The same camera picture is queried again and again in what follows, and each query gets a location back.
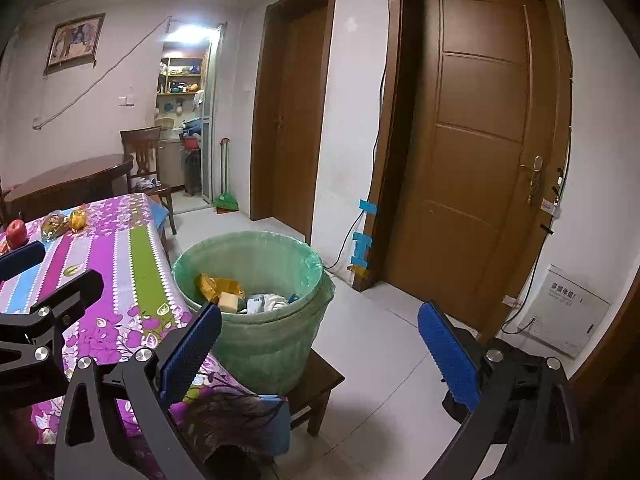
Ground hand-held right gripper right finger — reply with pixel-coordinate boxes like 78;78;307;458
417;300;586;480

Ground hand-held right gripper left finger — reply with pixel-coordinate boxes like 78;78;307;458
54;301;223;480

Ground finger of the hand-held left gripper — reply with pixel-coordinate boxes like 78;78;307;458
0;269;105;403
0;240;46;283

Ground orange white snack wrapper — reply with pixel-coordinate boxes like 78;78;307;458
195;273;246;306

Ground bin with green liner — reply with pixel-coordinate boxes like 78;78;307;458
171;231;336;396

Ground red apple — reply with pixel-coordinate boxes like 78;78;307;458
5;219;28;251

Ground clear plastic food bag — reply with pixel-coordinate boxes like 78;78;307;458
40;212;70;242

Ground round wooden dining table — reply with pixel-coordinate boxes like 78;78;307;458
2;154;135;221

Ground dark wooden stool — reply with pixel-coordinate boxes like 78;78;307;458
285;347;346;437

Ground green broom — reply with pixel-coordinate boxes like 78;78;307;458
212;137;241;211

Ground wooden chair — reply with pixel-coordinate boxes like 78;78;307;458
120;127;178;236

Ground black kitchen bin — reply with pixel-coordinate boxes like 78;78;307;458
184;152;202;196

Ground stacked blue and red basins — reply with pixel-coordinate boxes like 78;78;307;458
180;119;203;151

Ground framed elephant picture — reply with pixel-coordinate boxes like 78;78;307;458
44;13;106;77

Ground glass sliding door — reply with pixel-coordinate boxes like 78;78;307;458
201;25;223;206

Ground kitchen shelf with dishes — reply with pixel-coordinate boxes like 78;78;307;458
157;57;203;96

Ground bright kitchen ceiling lamp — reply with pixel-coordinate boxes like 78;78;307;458
170;25;221;46

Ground white wall box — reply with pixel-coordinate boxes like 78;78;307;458
517;263;612;358

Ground brown wooden door with handle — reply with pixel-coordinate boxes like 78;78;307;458
367;0;576;333

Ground brass door handle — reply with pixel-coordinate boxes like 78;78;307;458
519;155;545;206

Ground white wall cable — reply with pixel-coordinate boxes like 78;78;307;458
32;16;173;131

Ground black cable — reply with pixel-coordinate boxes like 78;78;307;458
322;0;396;271

